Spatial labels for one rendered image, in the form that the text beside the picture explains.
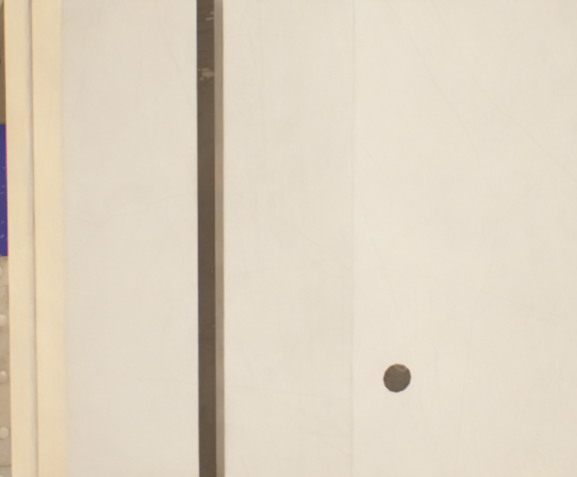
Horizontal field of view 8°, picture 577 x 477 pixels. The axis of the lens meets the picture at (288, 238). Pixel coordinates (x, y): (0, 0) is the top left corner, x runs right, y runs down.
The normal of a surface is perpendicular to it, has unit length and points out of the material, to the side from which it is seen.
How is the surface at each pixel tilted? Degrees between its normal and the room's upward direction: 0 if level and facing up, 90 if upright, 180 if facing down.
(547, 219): 90
